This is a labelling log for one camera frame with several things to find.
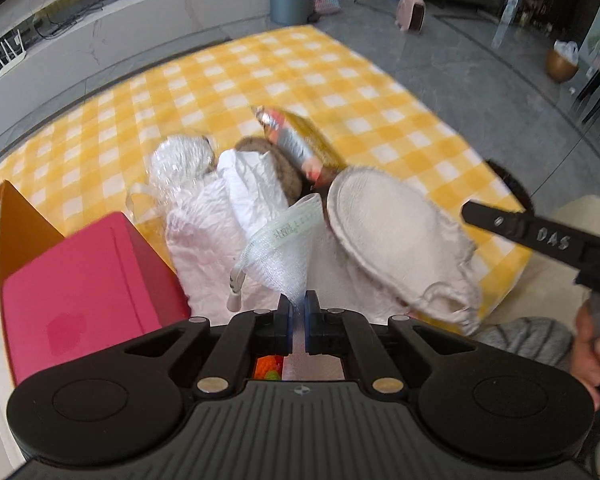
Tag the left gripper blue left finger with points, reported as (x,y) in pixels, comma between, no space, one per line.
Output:
(283,326)

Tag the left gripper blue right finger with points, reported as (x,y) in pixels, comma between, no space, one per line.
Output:
(313,323)

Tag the white crinkled plastic bag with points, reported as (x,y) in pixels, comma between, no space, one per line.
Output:
(207,226)

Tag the white drawstring cloth pouch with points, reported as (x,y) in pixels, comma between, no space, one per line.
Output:
(409,246)

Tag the person's right hand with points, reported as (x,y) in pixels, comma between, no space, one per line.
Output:
(585,354)

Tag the orange red knitted toy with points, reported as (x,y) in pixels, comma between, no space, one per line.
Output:
(269,368)

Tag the brown plush toy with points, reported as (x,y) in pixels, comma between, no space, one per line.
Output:
(287,174)

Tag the gold foil snack packet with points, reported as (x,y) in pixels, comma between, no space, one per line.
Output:
(301,142)

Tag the red box lid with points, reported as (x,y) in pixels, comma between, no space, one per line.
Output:
(101,286)

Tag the gold bowl with bag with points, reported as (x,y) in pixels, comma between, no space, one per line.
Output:
(562,61)

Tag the orange cardboard storage box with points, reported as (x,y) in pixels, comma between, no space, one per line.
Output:
(24,232)

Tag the pink small heater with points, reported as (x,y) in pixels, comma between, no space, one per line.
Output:
(410,15)

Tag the marble tv console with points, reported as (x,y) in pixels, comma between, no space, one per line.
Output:
(106,44)

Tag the white wifi router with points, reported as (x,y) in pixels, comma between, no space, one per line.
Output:
(12,50)

